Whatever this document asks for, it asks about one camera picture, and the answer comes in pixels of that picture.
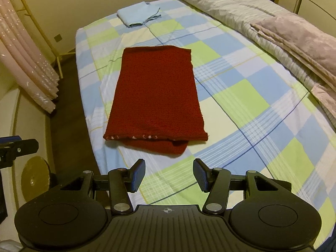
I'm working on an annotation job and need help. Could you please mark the folded mauve blanket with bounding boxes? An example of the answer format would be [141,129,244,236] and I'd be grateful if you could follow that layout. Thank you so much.
[249,15,336,92]

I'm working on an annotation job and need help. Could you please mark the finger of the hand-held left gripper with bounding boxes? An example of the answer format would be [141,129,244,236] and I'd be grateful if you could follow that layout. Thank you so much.
[0,135,39,166]

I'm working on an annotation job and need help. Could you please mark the pink patterned curtain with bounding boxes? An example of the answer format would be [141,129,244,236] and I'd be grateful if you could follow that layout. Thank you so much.
[0,0,60,114]

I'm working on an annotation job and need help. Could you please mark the red patterned knit sweater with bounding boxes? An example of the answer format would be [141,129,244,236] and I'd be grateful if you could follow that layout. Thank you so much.
[103,45,209,158]

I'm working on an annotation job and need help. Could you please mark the yellow coat rack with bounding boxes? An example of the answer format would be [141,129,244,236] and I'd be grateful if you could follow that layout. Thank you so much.
[10,0,76,79]

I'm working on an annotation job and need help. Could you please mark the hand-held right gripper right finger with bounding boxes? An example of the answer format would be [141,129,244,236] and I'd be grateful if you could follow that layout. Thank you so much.
[193,159,282,214]

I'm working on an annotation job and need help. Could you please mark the folded light blue cloth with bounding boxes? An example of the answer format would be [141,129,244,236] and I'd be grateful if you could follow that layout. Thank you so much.
[116,1,161,28]

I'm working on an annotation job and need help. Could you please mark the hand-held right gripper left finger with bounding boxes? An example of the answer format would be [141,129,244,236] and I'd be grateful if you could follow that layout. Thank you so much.
[60,159,146,215]

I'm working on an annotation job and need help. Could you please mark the bed with checkered sheet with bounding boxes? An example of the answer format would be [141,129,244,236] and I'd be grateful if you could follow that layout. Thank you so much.
[75,0,336,246]

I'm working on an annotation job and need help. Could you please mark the round golden disc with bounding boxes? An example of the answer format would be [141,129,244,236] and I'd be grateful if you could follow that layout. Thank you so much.
[21,156,51,202]

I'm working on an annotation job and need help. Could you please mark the white striped quilt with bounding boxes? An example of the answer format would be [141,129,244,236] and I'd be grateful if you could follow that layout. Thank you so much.
[168,0,336,103]

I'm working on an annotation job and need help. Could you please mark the folded pink blanket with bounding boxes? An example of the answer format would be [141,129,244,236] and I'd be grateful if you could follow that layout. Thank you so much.
[311,84,336,128]

